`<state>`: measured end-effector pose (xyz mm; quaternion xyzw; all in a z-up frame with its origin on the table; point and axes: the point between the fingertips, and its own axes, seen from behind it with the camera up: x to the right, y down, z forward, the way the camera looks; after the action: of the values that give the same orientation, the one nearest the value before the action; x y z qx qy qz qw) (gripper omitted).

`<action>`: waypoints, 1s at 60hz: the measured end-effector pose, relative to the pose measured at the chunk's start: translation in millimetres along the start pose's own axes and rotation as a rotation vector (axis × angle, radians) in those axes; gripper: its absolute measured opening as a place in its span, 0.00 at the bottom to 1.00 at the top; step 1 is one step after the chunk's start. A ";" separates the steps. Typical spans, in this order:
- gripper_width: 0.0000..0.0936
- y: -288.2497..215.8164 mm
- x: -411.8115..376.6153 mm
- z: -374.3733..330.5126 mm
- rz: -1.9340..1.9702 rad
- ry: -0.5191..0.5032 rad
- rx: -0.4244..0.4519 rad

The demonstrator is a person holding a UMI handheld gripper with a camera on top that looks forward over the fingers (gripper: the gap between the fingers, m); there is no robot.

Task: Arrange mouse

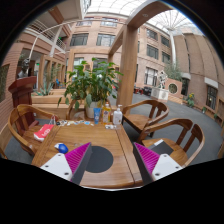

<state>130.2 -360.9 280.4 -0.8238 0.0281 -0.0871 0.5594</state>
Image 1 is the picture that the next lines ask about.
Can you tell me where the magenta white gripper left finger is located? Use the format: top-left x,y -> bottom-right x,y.
41,143 -> 92,185

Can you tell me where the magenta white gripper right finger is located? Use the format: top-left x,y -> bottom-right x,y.
133,143 -> 182,185

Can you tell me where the blue white computer mouse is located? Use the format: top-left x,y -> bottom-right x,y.
55,143 -> 68,154

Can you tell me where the round dark grey mouse pad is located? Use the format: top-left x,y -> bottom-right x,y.
86,146 -> 113,173

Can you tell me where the dark notebook on chair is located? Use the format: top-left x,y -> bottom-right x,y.
149,139 -> 173,155

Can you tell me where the near right wooden chair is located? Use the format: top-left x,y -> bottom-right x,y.
137,118 -> 205,167

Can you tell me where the wooden chair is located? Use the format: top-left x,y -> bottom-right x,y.
8,104 -> 59,155
122,100 -> 169,133
137,118 -> 205,167

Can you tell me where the red book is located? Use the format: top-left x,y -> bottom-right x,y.
34,124 -> 53,141

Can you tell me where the small white box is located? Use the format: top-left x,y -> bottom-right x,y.
105,125 -> 116,129

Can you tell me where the far right wooden chair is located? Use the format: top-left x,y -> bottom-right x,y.
122,100 -> 169,133

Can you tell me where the blue tube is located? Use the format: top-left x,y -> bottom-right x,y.
93,108 -> 101,124

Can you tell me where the white pump bottle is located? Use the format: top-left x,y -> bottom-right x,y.
113,105 -> 123,125

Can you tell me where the yellow liquid bottle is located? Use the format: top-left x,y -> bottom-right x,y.
102,103 -> 111,124

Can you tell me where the left wooden chair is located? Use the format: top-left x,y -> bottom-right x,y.
8,104 -> 59,155

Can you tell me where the white statue on plinth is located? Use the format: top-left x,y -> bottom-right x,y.
151,71 -> 169,102

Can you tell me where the green potted plant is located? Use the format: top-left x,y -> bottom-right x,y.
63,58 -> 122,120

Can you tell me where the wooden pillar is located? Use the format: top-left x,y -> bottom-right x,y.
108,0 -> 171,106

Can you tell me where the dark bust sculpture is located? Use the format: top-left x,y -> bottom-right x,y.
17,58 -> 30,79

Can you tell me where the wooden pedestal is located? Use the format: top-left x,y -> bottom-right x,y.
8,76 -> 37,108

